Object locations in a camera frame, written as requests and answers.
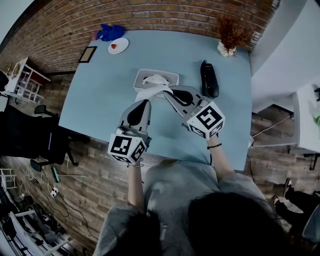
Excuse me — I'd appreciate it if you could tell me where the person's right forearm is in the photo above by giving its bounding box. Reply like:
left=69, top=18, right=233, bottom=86
left=206, top=135, right=236, bottom=186

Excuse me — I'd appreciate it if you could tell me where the person's grey shirt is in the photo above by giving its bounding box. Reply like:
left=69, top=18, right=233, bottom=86
left=92, top=159, right=279, bottom=256

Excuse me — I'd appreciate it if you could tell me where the black case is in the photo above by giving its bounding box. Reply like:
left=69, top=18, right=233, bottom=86
left=200, top=59, right=220, bottom=99

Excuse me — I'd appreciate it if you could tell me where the white side desk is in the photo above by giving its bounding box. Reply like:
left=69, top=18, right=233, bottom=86
left=295, top=83, right=320, bottom=154

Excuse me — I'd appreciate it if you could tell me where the white stool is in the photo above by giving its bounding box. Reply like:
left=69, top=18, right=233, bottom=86
left=0, top=168, right=18, bottom=190

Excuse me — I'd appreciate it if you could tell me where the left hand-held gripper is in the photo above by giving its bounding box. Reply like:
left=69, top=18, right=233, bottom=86
left=107, top=99, right=153, bottom=165

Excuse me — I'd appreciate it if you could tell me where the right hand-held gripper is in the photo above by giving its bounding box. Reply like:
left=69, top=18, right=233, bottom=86
left=163, top=85, right=226, bottom=140

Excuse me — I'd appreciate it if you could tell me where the white plate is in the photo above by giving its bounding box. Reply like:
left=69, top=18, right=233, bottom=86
left=107, top=37, right=130, bottom=55

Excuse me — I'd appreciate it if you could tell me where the white bumpy vase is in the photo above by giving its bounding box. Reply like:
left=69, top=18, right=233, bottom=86
left=217, top=40, right=237, bottom=58

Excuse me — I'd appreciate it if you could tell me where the white tissue box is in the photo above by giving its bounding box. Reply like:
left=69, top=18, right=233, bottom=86
left=132, top=68, right=180, bottom=98

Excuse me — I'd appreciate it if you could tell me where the blue plush toy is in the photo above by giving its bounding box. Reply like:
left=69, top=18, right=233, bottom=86
left=96, top=23, right=126, bottom=43

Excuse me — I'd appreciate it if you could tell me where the small white desk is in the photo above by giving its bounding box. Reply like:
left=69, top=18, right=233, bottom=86
left=4, top=56, right=52, bottom=104

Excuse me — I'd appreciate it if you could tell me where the white tissue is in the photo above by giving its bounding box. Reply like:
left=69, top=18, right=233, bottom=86
left=134, top=84, right=174, bottom=104
left=142, top=74, right=171, bottom=86

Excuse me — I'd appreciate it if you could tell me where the large black office chair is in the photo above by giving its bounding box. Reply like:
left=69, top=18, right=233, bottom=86
left=0, top=104, right=91, bottom=174

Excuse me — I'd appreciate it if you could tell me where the green brush with handle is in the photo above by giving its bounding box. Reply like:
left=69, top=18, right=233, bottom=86
left=50, top=165, right=89, bottom=184

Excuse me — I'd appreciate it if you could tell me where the red bin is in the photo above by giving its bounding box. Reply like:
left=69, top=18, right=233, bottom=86
left=31, top=73, right=48, bottom=85

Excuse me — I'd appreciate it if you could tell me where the person's left forearm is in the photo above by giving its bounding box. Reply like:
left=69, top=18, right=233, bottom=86
left=126, top=163, right=146, bottom=214

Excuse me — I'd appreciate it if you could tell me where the dried brown plant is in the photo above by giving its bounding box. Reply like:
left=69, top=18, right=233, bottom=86
left=214, top=13, right=254, bottom=51

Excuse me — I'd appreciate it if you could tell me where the white metal rack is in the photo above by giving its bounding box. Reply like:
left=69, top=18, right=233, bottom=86
left=6, top=209, right=74, bottom=256

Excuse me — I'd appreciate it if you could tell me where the black picture frame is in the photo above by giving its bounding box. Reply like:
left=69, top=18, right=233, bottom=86
left=77, top=45, right=98, bottom=64

